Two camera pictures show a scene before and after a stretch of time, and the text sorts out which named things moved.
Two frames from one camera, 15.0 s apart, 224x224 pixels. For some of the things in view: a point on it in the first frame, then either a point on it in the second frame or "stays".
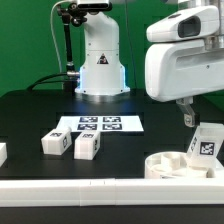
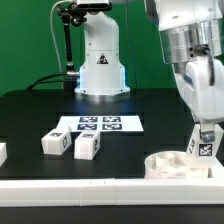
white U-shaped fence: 109,191 stays
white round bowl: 174,165 stays
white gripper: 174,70 -> 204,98
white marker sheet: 104,123 stays
